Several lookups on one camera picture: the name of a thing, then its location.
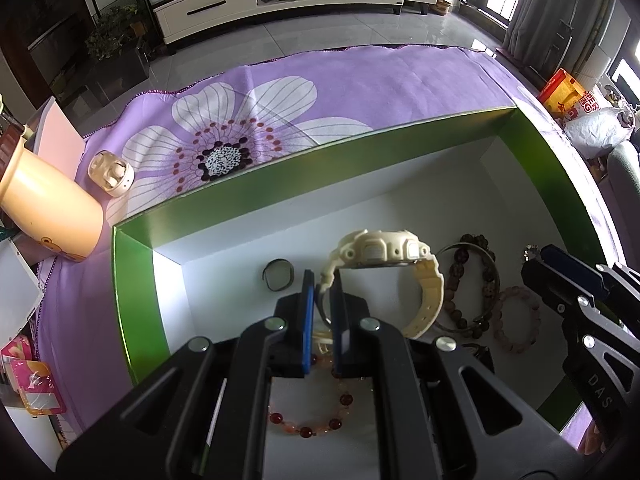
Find floor stand pole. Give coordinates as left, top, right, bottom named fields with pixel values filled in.
left=549, top=0, right=587, bottom=77

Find silver bangle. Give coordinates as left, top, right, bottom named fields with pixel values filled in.
left=434, top=241, right=502, bottom=334

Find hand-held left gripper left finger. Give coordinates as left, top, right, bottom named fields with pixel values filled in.
left=55, top=269, right=316, bottom=480

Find cream orange tumbler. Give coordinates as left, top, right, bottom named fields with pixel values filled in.
left=0, top=121, right=105, bottom=263

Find pink snack packet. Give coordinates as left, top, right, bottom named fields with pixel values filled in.
left=0, top=336, right=69, bottom=419

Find cream wrist watch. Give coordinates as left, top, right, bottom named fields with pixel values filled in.
left=317, top=228, right=447, bottom=341

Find green cardboard box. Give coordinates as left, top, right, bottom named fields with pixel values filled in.
left=112, top=106, right=609, bottom=434

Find cream earbuds case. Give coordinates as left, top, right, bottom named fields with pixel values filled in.
left=88, top=149, right=136, bottom=197

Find small black ring band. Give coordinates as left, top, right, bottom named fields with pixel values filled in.
left=261, top=258, right=293, bottom=293

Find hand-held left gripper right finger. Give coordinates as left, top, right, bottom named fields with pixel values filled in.
left=331, top=269, right=592, bottom=480

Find purple floral cloth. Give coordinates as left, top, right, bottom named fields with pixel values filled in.
left=34, top=43, right=617, bottom=461

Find brown wooden bead bracelet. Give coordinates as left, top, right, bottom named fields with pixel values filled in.
left=436, top=233, right=501, bottom=339

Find pink bead bracelet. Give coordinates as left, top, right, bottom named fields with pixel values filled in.
left=492, top=285, right=543, bottom=356

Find orange shopping bag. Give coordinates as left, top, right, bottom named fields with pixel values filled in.
left=538, top=67, right=602, bottom=127

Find bushy plant on dark stand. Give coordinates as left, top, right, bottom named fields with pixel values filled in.
left=84, top=4, right=152, bottom=63

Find white plastic bag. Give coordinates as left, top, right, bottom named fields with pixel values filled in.
left=563, top=104, right=637, bottom=159

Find white papers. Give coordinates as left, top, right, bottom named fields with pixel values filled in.
left=0, top=239, right=47, bottom=347

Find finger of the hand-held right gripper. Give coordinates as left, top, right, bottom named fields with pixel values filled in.
left=520, top=257, right=592, bottom=319
left=541, top=244, right=612, bottom=297

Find red bead bracelet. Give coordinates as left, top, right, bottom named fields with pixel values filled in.
left=267, top=350, right=354, bottom=439

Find pink box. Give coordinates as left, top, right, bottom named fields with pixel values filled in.
left=22, top=96, right=87, bottom=187

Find grey curtain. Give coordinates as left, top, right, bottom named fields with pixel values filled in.
left=504, top=0, right=603, bottom=82

